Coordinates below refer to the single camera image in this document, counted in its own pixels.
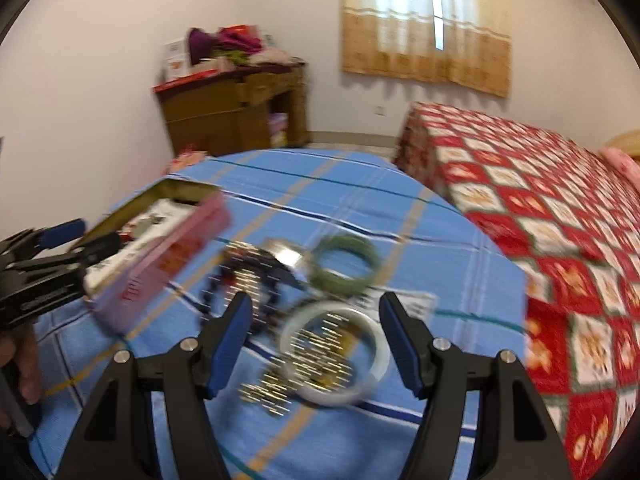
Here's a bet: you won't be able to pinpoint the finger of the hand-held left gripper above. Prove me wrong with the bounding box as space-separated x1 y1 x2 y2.
0 218 87 266
10 232 123 286

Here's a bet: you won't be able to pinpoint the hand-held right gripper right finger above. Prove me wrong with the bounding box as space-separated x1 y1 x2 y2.
377 291 576 480

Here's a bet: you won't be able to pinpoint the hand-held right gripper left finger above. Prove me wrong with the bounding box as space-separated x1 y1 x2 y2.
52 291 256 480

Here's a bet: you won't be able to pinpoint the dark bead bracelet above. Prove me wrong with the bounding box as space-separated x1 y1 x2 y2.
200 245 282 337

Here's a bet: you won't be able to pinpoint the white jade bangle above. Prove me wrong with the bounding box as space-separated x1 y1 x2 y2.
278 305 391 407

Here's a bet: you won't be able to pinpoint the gold metal tin tray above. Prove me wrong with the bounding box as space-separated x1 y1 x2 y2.
70 177 233 336

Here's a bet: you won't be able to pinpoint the gold bead necklace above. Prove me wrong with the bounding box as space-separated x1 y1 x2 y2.
220 240 363 418

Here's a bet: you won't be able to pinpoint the green bangle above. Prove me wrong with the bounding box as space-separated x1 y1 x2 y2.
307 234 382 297

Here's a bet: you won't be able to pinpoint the silver wrist watch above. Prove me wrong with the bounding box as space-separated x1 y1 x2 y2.
259 237 315 288

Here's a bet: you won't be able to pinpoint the person's left hand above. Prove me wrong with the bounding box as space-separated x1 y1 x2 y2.
0 327 43 431

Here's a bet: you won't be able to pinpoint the pile of colourful clothes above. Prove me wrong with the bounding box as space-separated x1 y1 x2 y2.
165 144 213 177

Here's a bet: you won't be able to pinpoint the blue plaid tablecloth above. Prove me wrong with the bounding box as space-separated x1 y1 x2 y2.
27 147 531 480

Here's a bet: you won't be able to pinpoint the brown wooden desk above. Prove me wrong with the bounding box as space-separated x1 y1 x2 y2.
152 62 310 158

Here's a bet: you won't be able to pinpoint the flat red box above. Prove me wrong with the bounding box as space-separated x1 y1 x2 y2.
152 69 221 93

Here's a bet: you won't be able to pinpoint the white cardboard box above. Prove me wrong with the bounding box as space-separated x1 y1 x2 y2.
162 39 193 81

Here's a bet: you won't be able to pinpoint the bed with red quilt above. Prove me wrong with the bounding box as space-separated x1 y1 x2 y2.
392 101 640 480

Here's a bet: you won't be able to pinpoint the plastic storage boxes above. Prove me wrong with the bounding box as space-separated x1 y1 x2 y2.
269 112 290 148

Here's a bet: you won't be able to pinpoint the small cardboard box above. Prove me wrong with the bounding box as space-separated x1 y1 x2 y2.
192 57 231 73

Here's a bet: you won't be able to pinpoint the pile of clothes on desk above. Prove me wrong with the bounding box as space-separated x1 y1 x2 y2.
187 25 306 68

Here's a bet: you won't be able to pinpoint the pink pillow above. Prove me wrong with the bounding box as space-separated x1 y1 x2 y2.
597 146 640 186

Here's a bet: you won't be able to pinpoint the beige patterned curtain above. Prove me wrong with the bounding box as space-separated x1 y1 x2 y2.
339 0 513 98

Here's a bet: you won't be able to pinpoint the beige wooden headboard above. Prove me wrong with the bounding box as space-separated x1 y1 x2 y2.
602 130 640 153

